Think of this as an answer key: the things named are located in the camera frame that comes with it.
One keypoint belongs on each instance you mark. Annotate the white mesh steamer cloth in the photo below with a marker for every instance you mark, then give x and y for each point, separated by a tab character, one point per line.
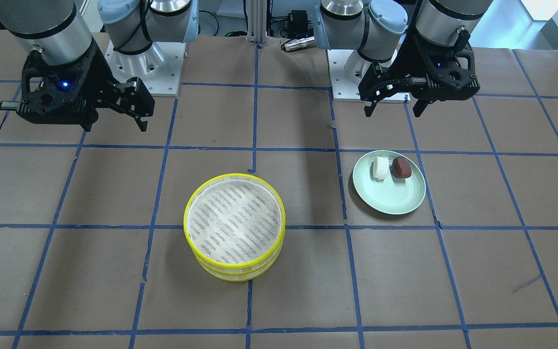
234	220

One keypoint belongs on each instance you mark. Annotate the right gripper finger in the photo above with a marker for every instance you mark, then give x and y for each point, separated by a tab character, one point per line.
9	106
131	98

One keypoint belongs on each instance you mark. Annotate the white bun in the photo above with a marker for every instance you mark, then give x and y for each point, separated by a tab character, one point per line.
380	168

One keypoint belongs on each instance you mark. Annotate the black power box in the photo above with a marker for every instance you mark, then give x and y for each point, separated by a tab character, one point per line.
297	24

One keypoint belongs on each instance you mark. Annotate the brown bun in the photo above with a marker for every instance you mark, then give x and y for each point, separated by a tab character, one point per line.
401	168

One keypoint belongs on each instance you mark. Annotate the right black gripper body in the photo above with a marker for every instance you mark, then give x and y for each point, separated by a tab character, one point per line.
96	72

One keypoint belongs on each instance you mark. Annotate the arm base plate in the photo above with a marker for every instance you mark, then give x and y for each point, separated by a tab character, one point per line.
159	68
346	69

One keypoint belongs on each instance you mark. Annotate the silver metal connector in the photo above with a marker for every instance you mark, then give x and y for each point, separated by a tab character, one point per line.
298	44

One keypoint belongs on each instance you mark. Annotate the light green plate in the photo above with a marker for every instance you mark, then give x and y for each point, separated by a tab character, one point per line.
392	196

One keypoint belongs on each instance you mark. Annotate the yellow steamer layer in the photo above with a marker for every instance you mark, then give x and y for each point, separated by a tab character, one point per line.
241	274
265	255

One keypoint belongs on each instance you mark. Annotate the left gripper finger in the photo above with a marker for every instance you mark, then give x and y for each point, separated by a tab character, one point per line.
376	85
420	106

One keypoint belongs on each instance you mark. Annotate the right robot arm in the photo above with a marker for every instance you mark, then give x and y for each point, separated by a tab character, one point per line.
57	29

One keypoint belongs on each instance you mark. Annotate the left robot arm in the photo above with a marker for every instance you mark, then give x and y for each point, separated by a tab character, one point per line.
377	29

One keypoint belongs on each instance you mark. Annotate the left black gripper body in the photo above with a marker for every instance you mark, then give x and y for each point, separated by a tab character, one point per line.
406	65

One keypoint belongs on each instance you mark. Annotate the aluminium frame post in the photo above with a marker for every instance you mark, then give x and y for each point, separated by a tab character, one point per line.
257	18

